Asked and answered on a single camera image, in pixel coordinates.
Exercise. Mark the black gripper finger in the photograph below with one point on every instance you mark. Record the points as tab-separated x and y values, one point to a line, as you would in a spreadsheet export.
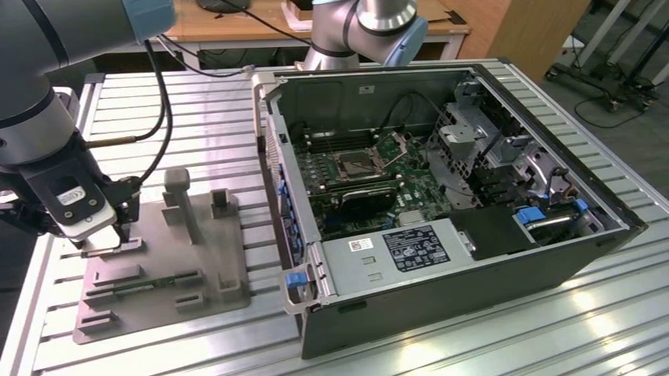
128	209
26	217

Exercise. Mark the silver CPU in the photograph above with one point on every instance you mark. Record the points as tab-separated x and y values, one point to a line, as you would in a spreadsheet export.
102	241

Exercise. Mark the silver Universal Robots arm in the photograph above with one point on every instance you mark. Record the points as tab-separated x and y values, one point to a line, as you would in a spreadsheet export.
31	58

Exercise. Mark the blue expansion slot retainer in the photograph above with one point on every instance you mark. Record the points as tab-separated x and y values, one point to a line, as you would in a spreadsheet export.
281	187

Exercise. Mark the black RAM slot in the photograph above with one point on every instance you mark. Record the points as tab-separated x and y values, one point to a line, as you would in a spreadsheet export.
339	132
339	147
339	137
339	142

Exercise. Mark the CPU socket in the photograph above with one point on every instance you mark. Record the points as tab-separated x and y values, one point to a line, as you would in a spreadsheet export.
358	164

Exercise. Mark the grey parts rack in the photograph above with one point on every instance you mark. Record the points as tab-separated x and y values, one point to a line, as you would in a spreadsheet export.
167	250

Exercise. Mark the green RAM stick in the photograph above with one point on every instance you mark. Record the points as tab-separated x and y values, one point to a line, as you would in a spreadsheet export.
146	284

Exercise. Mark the blue case latch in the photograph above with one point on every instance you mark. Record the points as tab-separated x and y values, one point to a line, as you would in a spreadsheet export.
295	280

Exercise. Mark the black graphics card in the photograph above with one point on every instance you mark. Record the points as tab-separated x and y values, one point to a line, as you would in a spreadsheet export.
366	205

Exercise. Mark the grey power supply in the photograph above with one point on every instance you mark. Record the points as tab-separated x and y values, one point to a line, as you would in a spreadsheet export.
355	270

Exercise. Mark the wooden desk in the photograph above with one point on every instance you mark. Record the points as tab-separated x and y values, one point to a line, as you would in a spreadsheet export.
208	31

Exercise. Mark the black monitor stand base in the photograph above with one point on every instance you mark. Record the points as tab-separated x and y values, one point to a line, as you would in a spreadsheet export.
219	4

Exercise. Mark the small silver heatsink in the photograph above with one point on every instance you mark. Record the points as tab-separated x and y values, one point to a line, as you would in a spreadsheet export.
417	218

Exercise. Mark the green motherboard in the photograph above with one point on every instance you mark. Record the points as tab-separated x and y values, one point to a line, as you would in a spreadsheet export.
418	192

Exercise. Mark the open cardboard box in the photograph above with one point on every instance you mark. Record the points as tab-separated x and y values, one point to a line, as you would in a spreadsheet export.
298	15

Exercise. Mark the black open PC case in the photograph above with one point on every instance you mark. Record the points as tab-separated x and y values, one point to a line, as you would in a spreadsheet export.
418	313

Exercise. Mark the silver metal drive cage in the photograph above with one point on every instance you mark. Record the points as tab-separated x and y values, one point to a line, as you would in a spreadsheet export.
460	133

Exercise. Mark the black plastic shroud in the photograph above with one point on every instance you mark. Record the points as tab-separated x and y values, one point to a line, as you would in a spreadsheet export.
492	235

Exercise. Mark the hard disk in blue carrier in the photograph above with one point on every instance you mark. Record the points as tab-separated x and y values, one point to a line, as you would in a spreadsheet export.
529	216

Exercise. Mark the flat brown cardboard sheet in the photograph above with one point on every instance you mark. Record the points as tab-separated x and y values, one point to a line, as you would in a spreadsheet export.
443	8

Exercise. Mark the wooden cabinet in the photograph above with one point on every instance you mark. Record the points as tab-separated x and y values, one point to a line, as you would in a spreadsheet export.
522	35

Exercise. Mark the black wheeled cart base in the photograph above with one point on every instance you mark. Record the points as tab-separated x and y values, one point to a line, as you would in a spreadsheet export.
590	84

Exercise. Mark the white metal frame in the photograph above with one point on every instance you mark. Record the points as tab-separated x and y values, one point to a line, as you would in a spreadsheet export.
601	27

